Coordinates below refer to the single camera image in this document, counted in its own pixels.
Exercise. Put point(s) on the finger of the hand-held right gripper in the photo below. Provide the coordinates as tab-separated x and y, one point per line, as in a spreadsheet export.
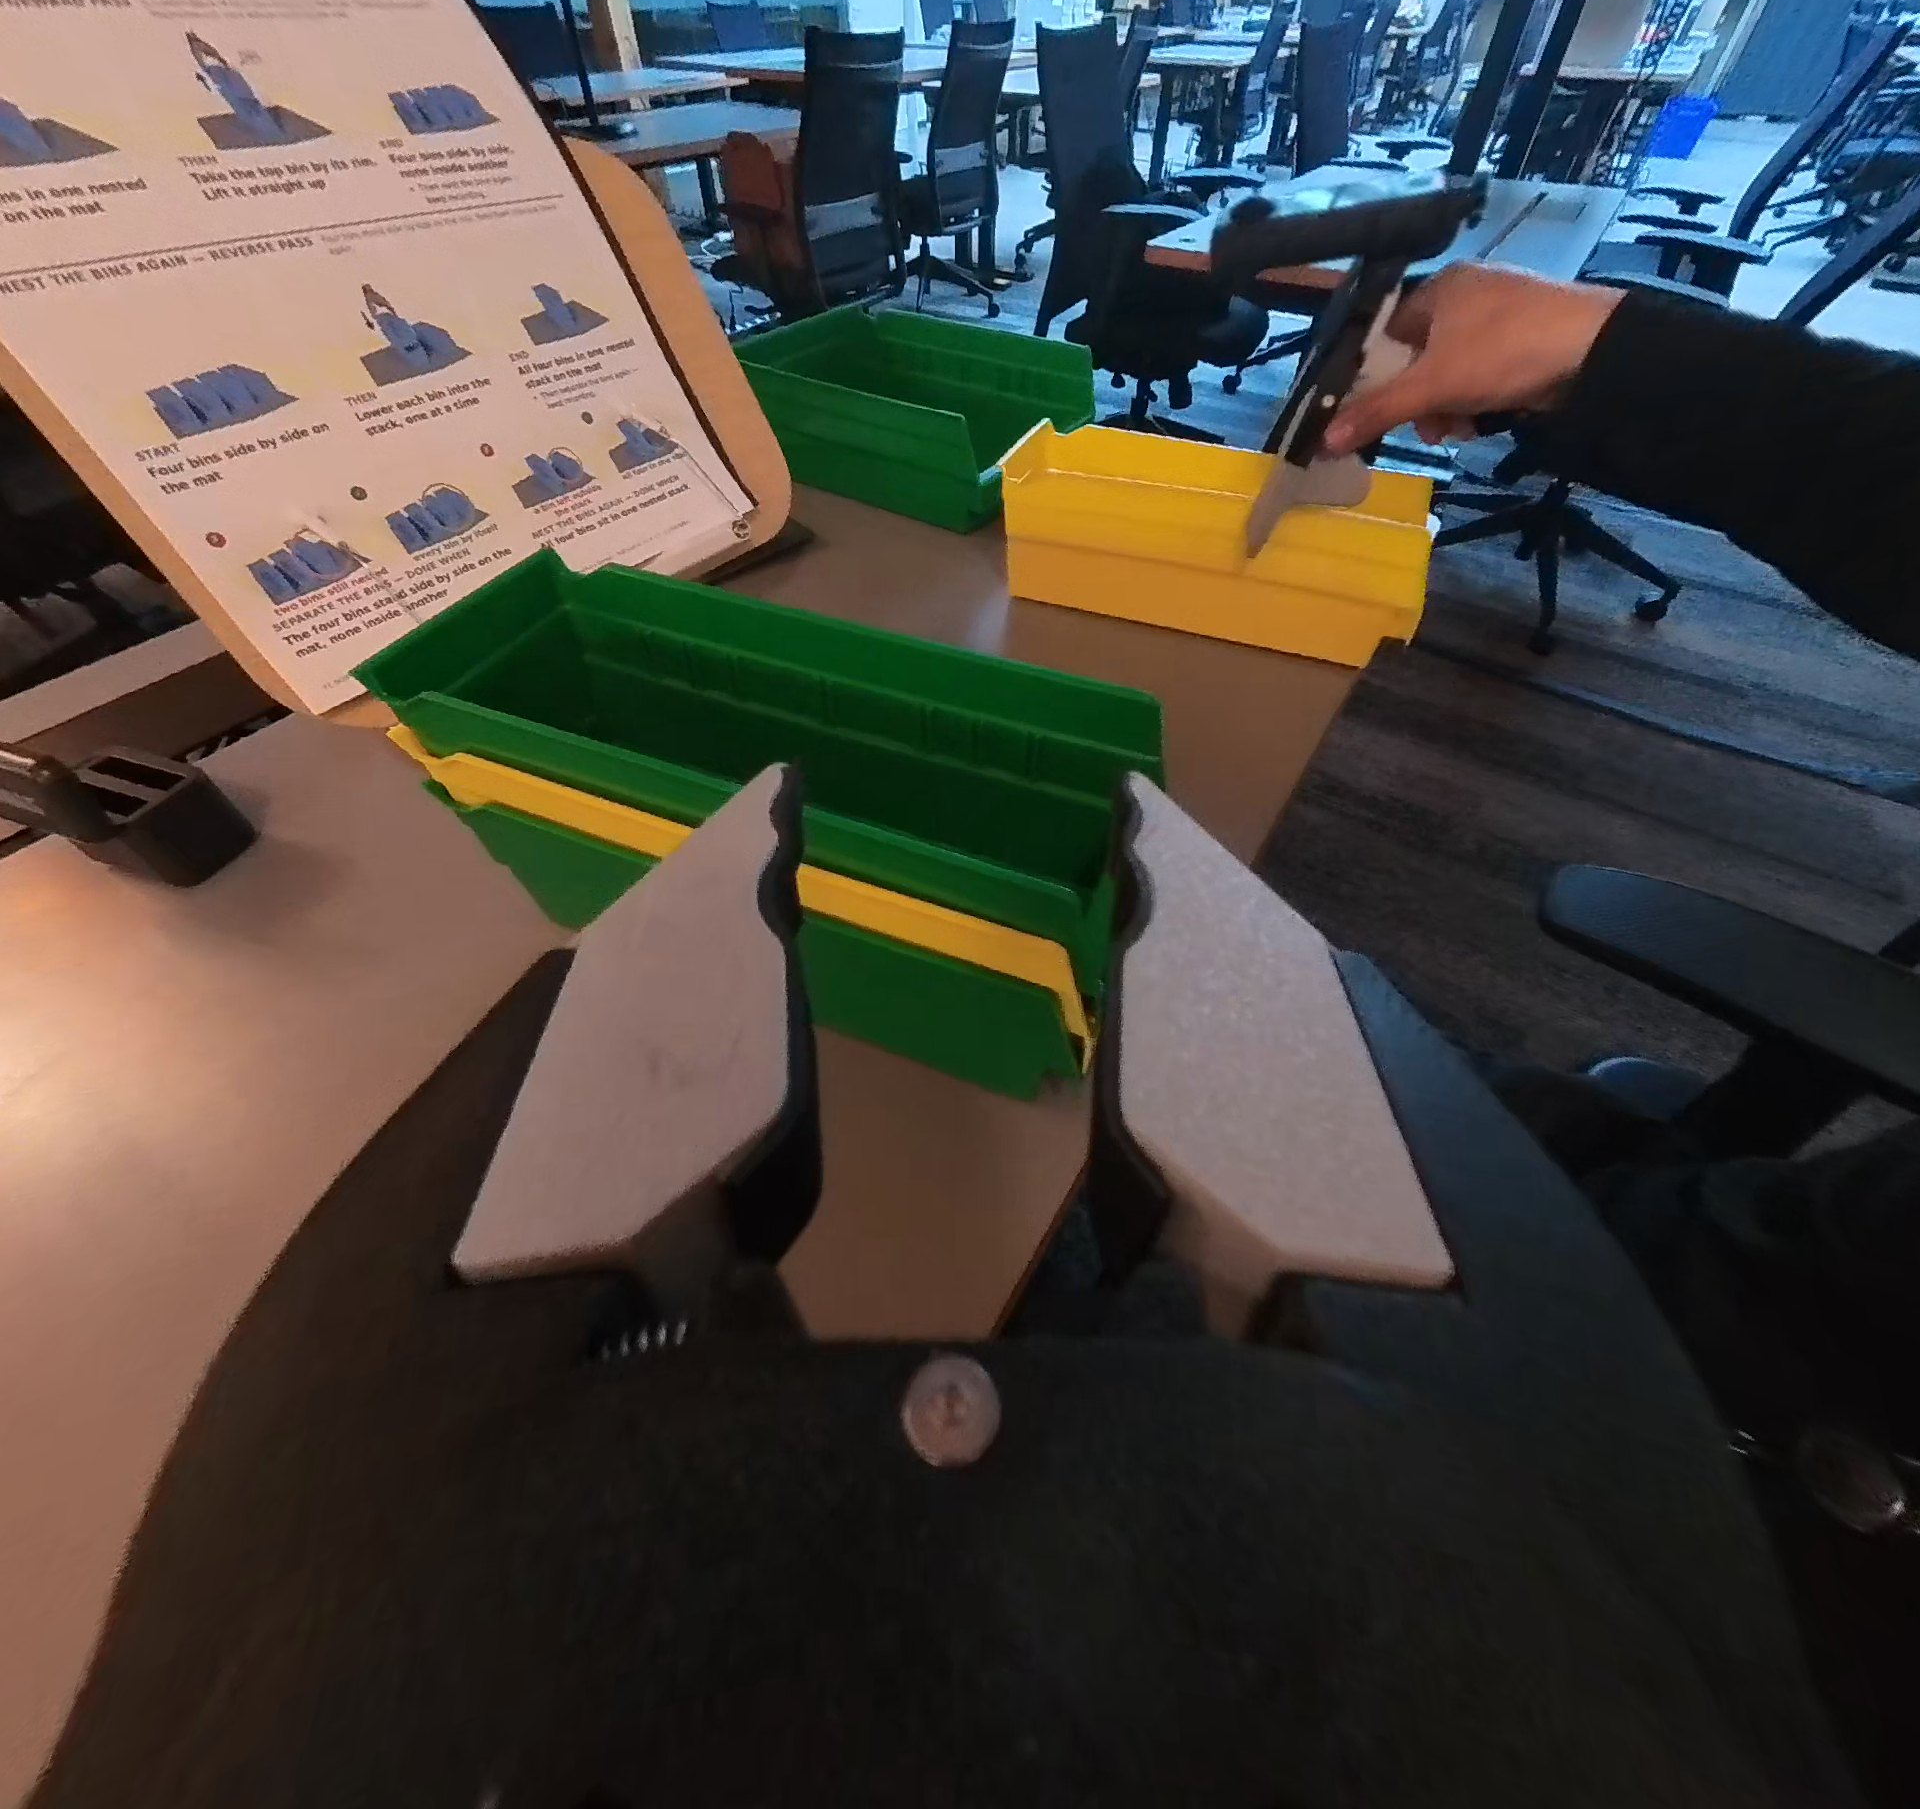
1343	484
1275	513

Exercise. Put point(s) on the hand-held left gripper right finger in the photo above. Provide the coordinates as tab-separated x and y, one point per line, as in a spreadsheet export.
1275	1088

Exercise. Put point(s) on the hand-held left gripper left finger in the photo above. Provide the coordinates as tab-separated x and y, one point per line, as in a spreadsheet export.
644	1075

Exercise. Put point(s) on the yellow plastic bin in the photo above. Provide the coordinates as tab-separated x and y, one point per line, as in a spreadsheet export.
518	791
1170	565

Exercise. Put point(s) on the green plastic bin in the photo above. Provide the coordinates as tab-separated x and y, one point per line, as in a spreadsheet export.
901	788
870	444
930	1015

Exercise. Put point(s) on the person's right forearm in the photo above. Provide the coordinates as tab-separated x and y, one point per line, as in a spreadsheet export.
1771	459

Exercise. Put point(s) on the person's right hand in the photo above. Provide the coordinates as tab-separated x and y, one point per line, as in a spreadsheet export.
1501	339

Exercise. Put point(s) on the blue crate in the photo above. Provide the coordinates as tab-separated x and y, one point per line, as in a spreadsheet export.
1682	129

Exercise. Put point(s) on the black swivel chair with armrests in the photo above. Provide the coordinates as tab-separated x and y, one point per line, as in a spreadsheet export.
1724	939

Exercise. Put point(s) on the black plastic holder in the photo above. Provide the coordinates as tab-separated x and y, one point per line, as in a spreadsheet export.
150	819

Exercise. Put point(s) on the printed instruction sheet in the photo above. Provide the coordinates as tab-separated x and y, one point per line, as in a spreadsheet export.
300	264

